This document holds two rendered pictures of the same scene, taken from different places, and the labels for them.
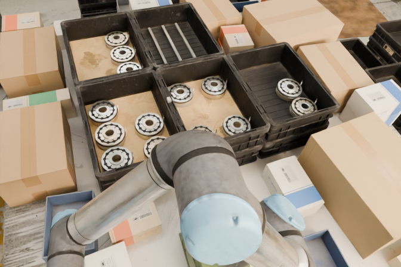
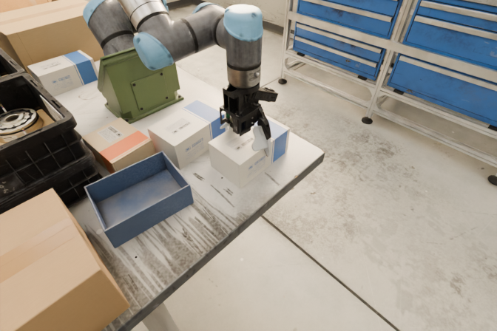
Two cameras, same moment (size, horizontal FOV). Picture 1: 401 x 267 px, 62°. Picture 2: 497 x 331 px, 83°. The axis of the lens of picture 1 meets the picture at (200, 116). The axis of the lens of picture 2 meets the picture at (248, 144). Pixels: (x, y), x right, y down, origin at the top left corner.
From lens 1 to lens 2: 1.05 m
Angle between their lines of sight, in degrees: 69
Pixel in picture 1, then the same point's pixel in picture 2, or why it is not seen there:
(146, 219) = (117, 128)
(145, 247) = not seen: hidden behind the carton
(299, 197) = (76, 58)
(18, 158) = (26, 270)
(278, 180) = (59, 68)
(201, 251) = not seen: outside the picture
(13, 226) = (161, 275)
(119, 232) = (138, 139)
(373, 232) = not seen: hidden behind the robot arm
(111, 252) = (162, 131)
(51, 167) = (50, 207)
